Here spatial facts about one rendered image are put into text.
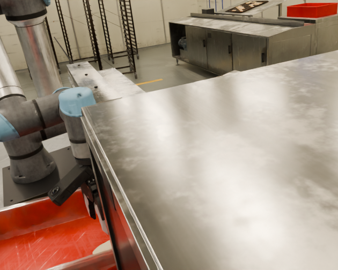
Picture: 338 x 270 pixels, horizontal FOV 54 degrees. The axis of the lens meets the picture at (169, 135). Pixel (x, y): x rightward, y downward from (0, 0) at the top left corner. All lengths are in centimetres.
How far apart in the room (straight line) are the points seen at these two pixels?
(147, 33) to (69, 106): 803
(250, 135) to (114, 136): 15
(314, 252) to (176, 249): 8
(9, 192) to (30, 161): 12
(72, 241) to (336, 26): 421
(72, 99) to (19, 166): 54
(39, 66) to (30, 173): 36
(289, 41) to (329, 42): 75
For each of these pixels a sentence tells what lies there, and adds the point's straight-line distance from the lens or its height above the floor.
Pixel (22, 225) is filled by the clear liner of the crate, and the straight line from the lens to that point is 111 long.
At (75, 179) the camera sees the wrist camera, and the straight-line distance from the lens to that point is 80.
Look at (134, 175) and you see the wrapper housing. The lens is 30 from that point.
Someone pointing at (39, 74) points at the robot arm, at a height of 124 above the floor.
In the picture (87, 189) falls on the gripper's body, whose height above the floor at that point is 102.
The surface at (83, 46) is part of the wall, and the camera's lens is 842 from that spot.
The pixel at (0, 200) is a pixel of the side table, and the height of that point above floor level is 82.
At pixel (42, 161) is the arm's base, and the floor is 95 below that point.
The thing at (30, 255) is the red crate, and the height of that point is 82.
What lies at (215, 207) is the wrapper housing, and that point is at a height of 130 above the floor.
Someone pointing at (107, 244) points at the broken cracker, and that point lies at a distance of 96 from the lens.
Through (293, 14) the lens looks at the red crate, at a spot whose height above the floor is 90.
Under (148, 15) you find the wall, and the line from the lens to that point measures 872.
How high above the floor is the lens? 145
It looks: 24 degrees down
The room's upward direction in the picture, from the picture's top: 7 degrees counter-clockwise
